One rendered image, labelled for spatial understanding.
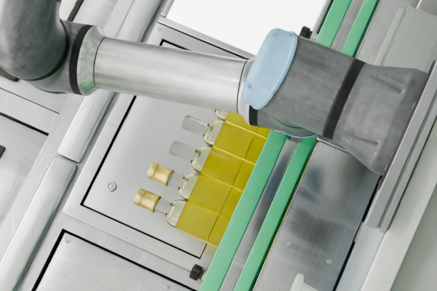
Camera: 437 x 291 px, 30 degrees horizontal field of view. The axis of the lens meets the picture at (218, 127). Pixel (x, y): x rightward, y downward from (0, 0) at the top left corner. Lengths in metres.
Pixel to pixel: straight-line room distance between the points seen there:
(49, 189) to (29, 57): 0.59
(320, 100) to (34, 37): 0.43
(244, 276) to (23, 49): 0.54
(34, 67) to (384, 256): 0.58
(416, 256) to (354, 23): 0.69
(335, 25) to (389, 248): 0.71
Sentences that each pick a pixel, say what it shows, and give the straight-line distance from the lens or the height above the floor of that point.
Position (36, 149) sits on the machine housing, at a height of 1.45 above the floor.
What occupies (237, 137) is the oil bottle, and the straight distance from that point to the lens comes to 1.59.
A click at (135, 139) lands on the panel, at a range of 1.77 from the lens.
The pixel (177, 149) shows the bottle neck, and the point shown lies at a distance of 1.60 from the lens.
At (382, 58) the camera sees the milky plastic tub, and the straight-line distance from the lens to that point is 1.32.
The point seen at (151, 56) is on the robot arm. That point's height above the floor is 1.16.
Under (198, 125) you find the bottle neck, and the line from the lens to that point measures 1.61.
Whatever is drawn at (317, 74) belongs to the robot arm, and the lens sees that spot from 1.08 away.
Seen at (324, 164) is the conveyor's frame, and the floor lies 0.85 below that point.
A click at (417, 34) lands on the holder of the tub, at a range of 1.35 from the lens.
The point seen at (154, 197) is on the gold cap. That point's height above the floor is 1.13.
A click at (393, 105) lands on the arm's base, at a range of 1.06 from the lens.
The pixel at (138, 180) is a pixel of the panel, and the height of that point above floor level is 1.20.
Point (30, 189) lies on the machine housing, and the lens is 1.81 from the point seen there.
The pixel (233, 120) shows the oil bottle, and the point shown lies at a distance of 1.60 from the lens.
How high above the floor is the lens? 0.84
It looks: 8 degrees up
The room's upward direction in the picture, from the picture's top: 67 degrees counter-clockwise
